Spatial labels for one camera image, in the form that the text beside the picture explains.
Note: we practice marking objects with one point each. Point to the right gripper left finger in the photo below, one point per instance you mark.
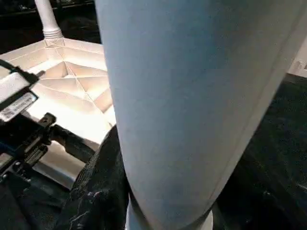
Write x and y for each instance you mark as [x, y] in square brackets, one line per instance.
[98, 191]

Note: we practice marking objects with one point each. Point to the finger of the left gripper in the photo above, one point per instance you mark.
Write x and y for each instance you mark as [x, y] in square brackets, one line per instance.
[74, 146]

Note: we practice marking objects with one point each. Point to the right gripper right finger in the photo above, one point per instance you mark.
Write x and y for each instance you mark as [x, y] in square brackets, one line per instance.
[261, 196]

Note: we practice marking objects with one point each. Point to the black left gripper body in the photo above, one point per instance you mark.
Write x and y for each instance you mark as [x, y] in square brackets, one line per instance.
[26, 143]

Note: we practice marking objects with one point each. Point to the white plastic table top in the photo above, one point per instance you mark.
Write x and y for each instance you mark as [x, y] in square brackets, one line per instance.
[67, 96]

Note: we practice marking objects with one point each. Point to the white plastic table leg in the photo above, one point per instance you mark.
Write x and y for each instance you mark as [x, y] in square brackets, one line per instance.
[48, 19]
[192, 105]

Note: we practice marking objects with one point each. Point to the black work mat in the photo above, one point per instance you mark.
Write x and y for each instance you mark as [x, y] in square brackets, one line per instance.
[283, 143]

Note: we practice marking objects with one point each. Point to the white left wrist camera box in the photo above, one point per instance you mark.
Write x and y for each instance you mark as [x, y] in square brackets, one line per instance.
[17, 96]

